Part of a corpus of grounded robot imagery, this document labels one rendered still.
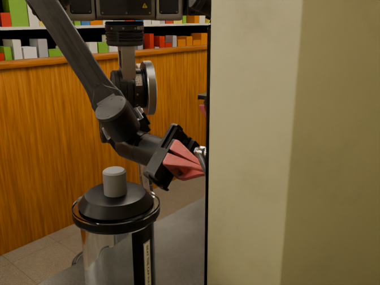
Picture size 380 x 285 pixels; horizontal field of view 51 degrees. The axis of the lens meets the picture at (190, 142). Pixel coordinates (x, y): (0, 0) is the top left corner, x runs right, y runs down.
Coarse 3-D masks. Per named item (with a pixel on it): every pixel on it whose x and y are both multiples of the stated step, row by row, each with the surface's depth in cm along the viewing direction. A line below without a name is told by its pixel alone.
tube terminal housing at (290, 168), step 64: (256, 0) 40; (320, 0) 37; (256, 64) 42; (320, 64) 39; (256, 128) 44; (320, 128) 41; (256, 192) 46; (320, 192) 44; (256, 256) 48; (320, 256) 46
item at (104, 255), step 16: (96, 224) 45; (112, 224) 44; (96, 240) 46; (112, 240) 46; (128, 240) 46; (96, 256) 47; (112, 256) 47; (128, 256) 47; (96, 272) 48; (112, 272) 47; (128, 272) 48
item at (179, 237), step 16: (192, 208) 97; (160, 224) 89; (176, 224) 89; (192, 224) 89; (160, 240) 83; (176, 240) 83; (192, 240) 83; (160, 256) 78; (176, 256) 78; (192, 256) 78; (64, 272) 73; (80, 272) 73; (160, 272) 73; (176, 272) 73; (192, 272) 73
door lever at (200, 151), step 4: (196, 148) 58; (200, 148) 57; (204, 148) 57; (196, 152) 57; (200, 152) 56; (204, 152) 56; (200, 156) 57; (204, 156) 57; (200, 160) 58; (204, 160) 57; (200, 164) 58; (204, 164) 58; (204, 168) 58; (204, 172) 59
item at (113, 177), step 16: (112, 176) 47; (96, 192) 49; (112, 192) 48; (128, 192) 49; (144, 192) 49; (80, 208) 47; (96, 208) 46; (112, 208) 45; (128, 208) 46; (144, 208) 47
